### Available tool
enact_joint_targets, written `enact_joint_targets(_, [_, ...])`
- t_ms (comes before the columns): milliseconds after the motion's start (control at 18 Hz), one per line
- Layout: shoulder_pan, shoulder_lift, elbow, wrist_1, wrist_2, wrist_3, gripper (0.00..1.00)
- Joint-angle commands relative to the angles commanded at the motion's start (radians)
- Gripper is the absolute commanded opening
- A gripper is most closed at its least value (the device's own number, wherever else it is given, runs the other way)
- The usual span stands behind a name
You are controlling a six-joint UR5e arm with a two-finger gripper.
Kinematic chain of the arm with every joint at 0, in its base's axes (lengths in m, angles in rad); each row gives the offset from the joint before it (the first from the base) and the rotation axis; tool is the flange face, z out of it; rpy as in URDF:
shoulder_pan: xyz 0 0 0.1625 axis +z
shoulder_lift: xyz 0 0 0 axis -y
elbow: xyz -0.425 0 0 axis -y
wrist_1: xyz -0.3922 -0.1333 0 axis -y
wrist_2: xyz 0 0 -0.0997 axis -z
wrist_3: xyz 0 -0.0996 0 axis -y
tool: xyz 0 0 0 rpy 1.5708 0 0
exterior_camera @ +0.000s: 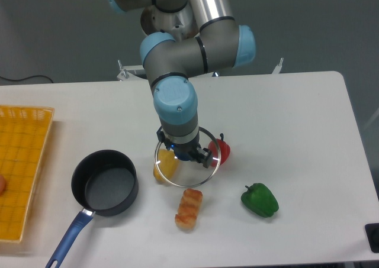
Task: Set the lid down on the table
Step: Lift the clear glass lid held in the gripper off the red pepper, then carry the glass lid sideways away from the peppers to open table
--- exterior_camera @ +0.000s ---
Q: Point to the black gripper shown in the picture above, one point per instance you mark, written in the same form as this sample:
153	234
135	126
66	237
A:
187	151

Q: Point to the glass lid blue knob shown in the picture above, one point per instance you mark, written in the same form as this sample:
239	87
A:
192	174

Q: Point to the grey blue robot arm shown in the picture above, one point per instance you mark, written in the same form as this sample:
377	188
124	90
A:
189	38

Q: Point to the yellow bell pepper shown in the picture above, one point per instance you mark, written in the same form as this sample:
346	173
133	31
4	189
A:
167	163

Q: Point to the red bell pepper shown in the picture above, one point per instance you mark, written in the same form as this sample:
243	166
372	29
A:
224	149

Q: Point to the toasted bread piece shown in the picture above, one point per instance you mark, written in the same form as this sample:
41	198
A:
188	210

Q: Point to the green bell pepper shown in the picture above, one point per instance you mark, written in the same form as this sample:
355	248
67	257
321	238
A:
260	200

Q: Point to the yellow woven basket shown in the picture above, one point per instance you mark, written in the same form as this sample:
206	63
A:
24	134

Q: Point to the black device table corner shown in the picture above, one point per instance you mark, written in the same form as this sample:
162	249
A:
372	232

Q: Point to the black saucepan blue handle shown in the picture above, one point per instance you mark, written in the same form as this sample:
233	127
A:
104	183

